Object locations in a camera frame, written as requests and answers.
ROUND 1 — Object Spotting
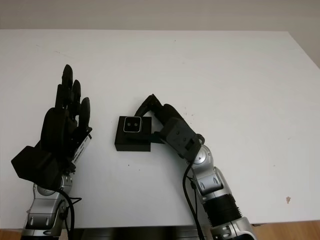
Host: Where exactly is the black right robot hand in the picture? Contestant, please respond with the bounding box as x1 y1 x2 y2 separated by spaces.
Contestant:
134 94 182 145

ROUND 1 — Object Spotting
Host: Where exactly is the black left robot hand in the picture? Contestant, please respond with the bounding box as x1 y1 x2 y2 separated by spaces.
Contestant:
39 64 93 176

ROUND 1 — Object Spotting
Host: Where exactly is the small silver depth camera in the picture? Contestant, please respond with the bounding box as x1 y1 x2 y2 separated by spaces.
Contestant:
122 116 143 134

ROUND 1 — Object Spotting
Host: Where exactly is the dark robot torso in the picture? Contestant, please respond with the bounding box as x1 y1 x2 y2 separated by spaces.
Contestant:
74 226 201 240

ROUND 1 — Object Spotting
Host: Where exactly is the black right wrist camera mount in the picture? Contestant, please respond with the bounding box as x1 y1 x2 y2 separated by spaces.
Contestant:
159 116 204 165

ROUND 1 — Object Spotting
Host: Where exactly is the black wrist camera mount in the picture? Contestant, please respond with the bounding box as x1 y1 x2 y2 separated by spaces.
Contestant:
11 146 61 189
159 116 204 165

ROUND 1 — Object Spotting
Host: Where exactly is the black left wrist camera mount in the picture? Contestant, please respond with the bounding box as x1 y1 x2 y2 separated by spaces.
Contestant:
11 146 61 189

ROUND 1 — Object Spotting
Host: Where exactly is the black camera box base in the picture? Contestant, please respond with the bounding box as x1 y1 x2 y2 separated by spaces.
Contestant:
113 115 153 153

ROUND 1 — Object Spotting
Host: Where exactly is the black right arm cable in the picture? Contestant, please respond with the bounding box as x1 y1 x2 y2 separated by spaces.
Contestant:
182 162 208 240

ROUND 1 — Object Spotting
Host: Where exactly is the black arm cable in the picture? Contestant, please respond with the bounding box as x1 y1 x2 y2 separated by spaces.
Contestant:
56 188 83 240
182 162 208 240

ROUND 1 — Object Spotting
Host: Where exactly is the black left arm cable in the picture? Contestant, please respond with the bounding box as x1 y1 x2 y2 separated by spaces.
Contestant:
56 188 83 240

